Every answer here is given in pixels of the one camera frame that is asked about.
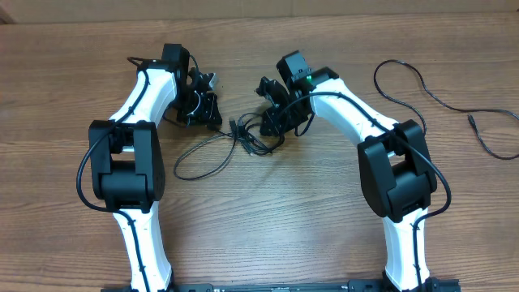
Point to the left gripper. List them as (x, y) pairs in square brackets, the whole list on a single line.
[(207, 116)]

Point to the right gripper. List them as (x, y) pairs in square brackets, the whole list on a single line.
[(276, 107)]

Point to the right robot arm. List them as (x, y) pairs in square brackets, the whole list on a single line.
[(396, 173)]

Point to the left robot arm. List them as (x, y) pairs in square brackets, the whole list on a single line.
[(124, 154)]

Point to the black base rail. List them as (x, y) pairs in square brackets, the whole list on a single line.
[(280, 288)]

